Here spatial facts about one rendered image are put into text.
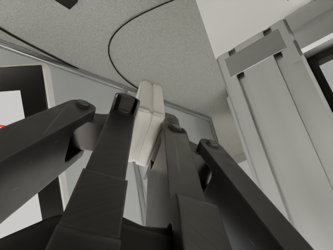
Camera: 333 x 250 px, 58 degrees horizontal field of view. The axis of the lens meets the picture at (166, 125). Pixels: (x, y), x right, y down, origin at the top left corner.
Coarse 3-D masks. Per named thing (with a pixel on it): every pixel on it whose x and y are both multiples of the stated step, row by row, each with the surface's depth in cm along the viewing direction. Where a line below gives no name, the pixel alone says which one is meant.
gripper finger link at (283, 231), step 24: (216, 144) 14; (216, 168) 12; (240, 168) 13; (216, 192) 12; (240, 192) 11; (240, 216) 10; (264, 216) 10; (240, 240) 10; (264, 240) 9; (288, 240) 9
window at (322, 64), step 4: (332, 56) 28; (324, 60) 28; (328, 60) 28; (332, 60) 28; (320, 64) 28; (324, 64) 28; (328, 64) 28; (332, 64) 27; (324, 68) 28; (328, 68) 28; (332, 68) 27; (324, 72) 28; (328, 72) 27; (332, 72) 27; (328, 76) 27; (332, 76) 27; (328, 80) 27; (332, 80) 27; (332, 84) 27; (332, 88) 27
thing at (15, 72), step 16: (16, 64) 27; (32, 64) 27; (0, 80) 26; (16, 80) 26; (32, 80) 26; (48, 80) 28; (32, 96) 27; (48, 96) 28; (32, 112) 27; (64, 176) 32; (48, 192) 29; (64, 192) 31; (48, 208) 29; (64, 208) 30
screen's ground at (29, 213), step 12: (0, 96) 26; (12, 96) 26; (0, 108) 26; (12, 108) 26; (0, 120) 26; (12, 120) 27; (24, 204) 29; (36, 204) 29; (12, 216) 29; (24, 216) 29; (36, 216) 29; (0, 228) 28; (12, 228) 29
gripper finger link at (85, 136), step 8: (96, 120) 14; (104, 120) 14; (80, 128) 13; (88, 128) 13; (96, 128) 13; (72, 136) 13; (80, 136) 13; (88, 136) 13; (96, 136) 14; (72, 144) 13; (80, 144) 13; (88, 144) 14
